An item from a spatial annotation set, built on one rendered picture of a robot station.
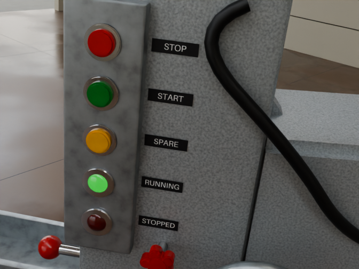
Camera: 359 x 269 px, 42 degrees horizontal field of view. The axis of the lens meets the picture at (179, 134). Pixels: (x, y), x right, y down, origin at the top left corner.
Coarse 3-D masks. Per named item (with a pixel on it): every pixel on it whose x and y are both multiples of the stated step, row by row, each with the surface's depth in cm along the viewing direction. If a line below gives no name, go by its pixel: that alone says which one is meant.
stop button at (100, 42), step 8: (96, 32) 43; (104, 32) 43; (88, 40) 44; (96, 40) 43; (104, 40) 43; (112, 40) 43; (96, 48) 44; (104, 48) 44; (112, 48) 44; (104, 56) 44
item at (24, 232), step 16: (0, 224) 77; (16, 224) 77; (32, 224) 76; (48, 224) 76; (0, 240) 77; (16, 240) 78; (32, 240) 78; (0, 256) 74; (16, 256) 74; (32, 256) 75; (64, 256) 76
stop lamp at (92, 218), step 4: (92, 216) 52; (96, 216) 52; (100, 216) 52; (88, 220) 52; (92, 220) 52; (96, 220) 52; (100, 220) 52; (104, 220) 52; (88, 224) 52; (92, 224) 52; (96, 224) 52; (100, 224) 52; (104, 224) 52; (92, 228) 52; (96, 228) 52; (100, 228) 52
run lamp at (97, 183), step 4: (92, 176) 50; (96, 176) 50; (100, 176) 50; (88, 180) 50; (92, 180) 50; (96, 180) 50; (100, 180) 50; (104, 180) 50; (88, 184) 50; (92, 184) 50; (96, 184) 50; (100, 184) 50; (104, 184) 50; (92, 188) 50; (96, 188) 50; (100, 188) 50; (104, 188) 50
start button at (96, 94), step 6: (96, 84) 45; (102, 84) 45; (90, 90) 46; (96, 90) 45; (102, 90) 45; (108, 90) 45; (90, 96) 46; (96, 96) 46; (102, 96) 46; (108, 96) 46; (96, 102) 46; (102, 102) 46; (108, 102) 46
